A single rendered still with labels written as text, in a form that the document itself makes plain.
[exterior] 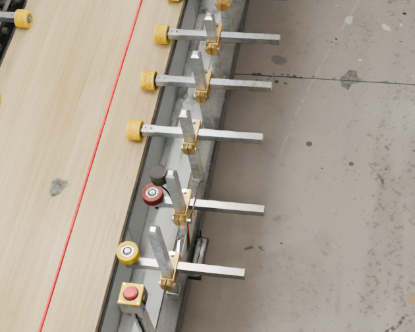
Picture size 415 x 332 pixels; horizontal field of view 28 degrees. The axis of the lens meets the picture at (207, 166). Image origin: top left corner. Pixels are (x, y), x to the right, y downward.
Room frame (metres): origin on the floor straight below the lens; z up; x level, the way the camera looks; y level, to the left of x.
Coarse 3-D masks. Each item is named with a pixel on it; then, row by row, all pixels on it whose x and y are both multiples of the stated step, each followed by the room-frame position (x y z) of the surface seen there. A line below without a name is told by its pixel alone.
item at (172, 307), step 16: (240, 0) 2.78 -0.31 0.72; (240, 16) 2.70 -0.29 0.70; (224, 48) 2.53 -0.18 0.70; (224, 64) 2.43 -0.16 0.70; (224, 96) 2.25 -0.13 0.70; (224, 112) 2.19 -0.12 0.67; (208, 144) 2.02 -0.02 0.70; (208, 160) 1.94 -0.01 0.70; (208, 176) 1.87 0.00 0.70; (192, 192) 1.80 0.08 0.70; (208, 192) 1.82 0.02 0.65; (176, 240) 1.60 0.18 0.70; (192, 240) 1.59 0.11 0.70; (176, 304) 1.34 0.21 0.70; (160, 320) 1.29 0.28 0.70; (176, 320) 1.28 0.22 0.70
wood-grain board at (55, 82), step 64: (64, 0) 2.82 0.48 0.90; (128, 0) 2.74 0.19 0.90; (64, 64) 2.44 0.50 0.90; (128, 64) 2.36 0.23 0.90; (0, 128) 2.16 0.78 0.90; (64, 128) 2.09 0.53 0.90; (0, 192) 1.85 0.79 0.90; (64, 192) 1.79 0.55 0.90; (128, 192) 1.73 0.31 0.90; (0, 256) 1.57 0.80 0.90; (0, 320) 1.32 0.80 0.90; (64, 320) 1.27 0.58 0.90
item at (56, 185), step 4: (52, 180) 1.85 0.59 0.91; (56, 180) 1.84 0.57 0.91; (60, 180) 1.84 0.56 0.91; (64, 180) 1.84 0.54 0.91; (52, 184) 1.83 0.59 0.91; (56, 184) 1.82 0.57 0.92; (60, 184) 1.82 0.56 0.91; (64, 184) 1.82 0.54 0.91; (68, 184) 1.82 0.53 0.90; (52, 188) 1.81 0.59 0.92; (56, 188) 1.81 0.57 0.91; (60, 188) 1.81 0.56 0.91; (52, 192) 1.79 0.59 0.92; (56, 192) 1.79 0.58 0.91; (60, 192) 1.79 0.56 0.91
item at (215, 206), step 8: (168, 200) 1.69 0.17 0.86; (192, 200) 1.66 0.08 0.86; (200, 200) 1.66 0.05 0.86; (208, 200) 1.65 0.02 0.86; (200, 208) 1.63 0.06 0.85; (208, 208) 1.62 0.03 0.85; (216, 208) 1.61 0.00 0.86; (224, 208) 1.60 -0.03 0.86; (232, 208) 1.60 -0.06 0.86; (240, 208) 1.59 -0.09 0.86; (248, 208) 1.58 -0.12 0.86; (256, 208) 1.57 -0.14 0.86; (264, 208) 1.57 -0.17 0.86
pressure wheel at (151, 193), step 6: (150, 186) 1.73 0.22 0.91; (156, 186) 1.73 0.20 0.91; (144, 192) 1.71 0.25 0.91; (150, 192) 1.70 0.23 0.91; (156, 192) 1.70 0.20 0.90; (162, 192) 1.70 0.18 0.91; (144, 198) 1.69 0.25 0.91; (150, 198) 1.68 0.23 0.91; (156, 198) 1.67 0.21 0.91; (162, 198) 1.68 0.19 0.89; (150, 204) 1.67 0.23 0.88; (156, 204) 1.67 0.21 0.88
